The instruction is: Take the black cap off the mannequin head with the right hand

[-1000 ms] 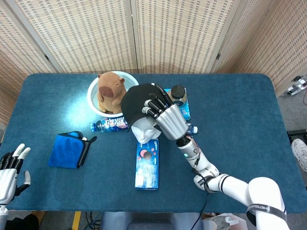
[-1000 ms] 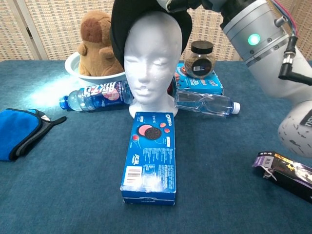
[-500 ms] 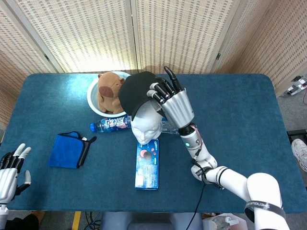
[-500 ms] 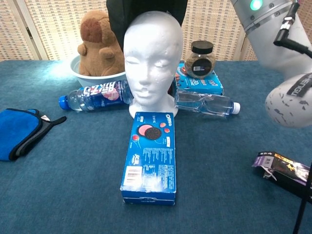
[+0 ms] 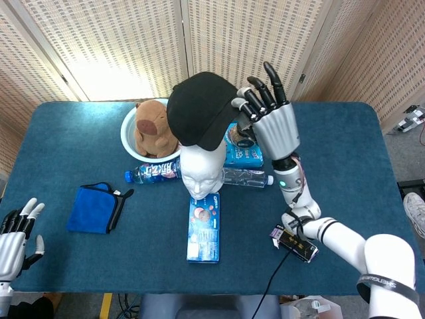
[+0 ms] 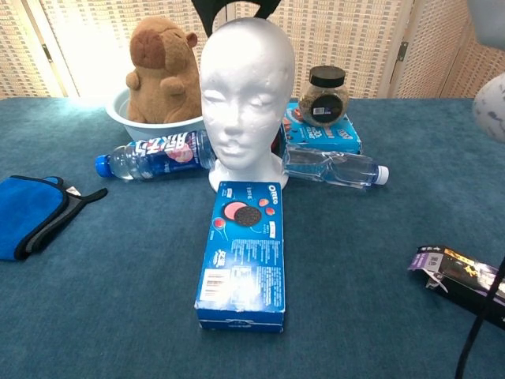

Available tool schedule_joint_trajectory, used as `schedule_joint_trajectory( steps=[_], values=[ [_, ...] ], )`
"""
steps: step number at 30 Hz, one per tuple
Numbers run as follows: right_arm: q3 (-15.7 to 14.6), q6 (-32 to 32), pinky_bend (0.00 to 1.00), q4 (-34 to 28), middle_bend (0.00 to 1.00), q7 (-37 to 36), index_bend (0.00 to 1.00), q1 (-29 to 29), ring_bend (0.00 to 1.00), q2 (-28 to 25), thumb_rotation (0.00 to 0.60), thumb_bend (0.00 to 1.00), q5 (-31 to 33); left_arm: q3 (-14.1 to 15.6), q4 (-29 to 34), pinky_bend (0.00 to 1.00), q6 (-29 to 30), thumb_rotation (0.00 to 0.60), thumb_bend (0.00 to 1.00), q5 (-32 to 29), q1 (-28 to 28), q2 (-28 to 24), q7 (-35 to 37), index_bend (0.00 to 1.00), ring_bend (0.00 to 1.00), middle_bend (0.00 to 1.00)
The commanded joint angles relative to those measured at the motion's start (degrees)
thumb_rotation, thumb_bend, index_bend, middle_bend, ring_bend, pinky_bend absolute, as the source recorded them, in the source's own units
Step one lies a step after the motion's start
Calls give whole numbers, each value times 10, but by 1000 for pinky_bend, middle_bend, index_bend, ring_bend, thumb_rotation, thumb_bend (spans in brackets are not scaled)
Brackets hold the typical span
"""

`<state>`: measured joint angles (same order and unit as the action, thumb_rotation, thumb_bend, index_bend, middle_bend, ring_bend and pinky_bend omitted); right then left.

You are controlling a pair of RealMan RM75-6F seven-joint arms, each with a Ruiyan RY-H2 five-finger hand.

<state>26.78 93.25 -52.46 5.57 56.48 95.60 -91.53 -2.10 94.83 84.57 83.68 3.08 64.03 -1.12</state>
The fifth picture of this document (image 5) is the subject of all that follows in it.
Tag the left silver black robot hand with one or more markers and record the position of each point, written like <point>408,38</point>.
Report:
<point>10,247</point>

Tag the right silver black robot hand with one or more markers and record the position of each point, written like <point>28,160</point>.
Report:
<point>277,128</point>

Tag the black baseball cap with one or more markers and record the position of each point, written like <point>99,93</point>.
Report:
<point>199,109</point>

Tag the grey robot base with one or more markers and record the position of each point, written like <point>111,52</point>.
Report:
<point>209,307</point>

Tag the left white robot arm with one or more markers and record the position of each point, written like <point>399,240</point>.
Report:
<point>5,297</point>

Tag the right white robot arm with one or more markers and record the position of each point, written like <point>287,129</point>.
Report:
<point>345,236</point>

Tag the glass jar black lid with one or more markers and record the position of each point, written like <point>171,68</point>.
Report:
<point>237,136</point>

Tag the wide blue biscuit box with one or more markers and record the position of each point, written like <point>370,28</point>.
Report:
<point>245,157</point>

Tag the clear white cap water bottle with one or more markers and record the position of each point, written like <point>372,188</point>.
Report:
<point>245,177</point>

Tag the black bag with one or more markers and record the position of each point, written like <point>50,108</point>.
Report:
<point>31,309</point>

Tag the teal table mat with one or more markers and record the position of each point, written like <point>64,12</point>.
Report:
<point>348,159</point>

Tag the white foam mannequin head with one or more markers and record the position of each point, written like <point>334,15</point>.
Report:
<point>201,169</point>

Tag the blue folded cloth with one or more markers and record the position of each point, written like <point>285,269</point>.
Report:
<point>89,209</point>

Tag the woven folding screen panel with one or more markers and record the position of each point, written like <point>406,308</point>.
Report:
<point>116,46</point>
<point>375,56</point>
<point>23,76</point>
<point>232,36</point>

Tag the dark purple gold carton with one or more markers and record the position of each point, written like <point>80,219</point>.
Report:
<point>299,247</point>

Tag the brown capybara plush toy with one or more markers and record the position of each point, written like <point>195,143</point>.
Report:
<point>149,129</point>

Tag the long blue Oreo box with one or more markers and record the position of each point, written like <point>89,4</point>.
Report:
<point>202,232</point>

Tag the white electronics on floor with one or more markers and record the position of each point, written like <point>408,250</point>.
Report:
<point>410,120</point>

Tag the blue cap drink bottle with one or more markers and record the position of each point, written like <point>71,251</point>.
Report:
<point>149,172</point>

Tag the black floor box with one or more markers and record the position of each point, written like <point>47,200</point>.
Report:
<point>411,186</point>

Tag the white plastic basin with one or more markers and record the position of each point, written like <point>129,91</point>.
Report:
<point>127,133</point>

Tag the white sneaker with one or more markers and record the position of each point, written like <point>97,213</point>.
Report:
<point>415,207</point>

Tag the clear plastic container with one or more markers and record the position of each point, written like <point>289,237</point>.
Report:
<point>312,307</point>

